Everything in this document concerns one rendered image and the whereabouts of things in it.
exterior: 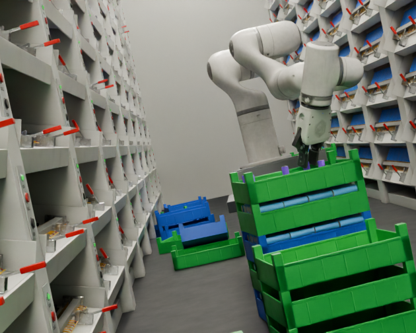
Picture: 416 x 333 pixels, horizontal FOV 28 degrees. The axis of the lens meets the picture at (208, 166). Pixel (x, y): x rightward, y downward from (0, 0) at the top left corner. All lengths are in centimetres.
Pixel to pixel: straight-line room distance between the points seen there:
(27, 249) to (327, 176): 98
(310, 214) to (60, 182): 62
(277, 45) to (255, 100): 39
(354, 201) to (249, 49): 64
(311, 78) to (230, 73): 79
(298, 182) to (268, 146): 83
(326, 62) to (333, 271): 61
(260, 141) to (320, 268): 120
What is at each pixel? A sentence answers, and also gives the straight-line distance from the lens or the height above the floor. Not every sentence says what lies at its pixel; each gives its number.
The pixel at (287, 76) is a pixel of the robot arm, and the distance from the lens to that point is 232.
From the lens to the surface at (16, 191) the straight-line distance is 135.
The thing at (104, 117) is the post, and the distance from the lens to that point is 344.
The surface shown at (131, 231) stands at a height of 19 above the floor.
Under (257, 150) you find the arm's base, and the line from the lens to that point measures 290.
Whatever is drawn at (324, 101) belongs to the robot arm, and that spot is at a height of 53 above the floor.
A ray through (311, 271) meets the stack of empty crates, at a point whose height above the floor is 19.
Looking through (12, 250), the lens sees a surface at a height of 39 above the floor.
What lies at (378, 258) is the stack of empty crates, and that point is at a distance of 180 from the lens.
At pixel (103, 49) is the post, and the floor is 104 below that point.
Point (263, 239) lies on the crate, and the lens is 207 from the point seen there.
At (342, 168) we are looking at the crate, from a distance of 212.
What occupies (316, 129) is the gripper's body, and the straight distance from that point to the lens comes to 220.
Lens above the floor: 50
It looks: 2 degrees down
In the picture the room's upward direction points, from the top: 12 degrees counter-clockwise
